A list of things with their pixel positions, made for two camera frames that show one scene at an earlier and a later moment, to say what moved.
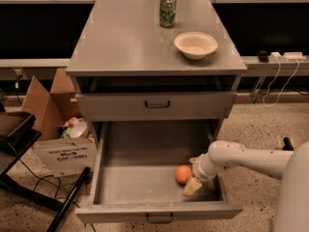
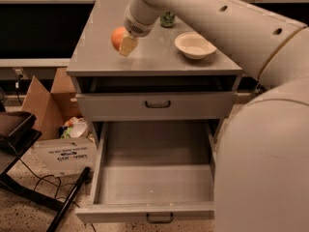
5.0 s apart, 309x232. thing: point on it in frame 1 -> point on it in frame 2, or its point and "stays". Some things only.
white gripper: x=200 y=170 -> x=137 y=27
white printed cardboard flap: x=68 y=157 stays
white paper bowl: x=195 y=45 stays
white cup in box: x=77 y=130 stays
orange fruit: x=183 y=173 -> x=117 y=37
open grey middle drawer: x=134 y=175 stays
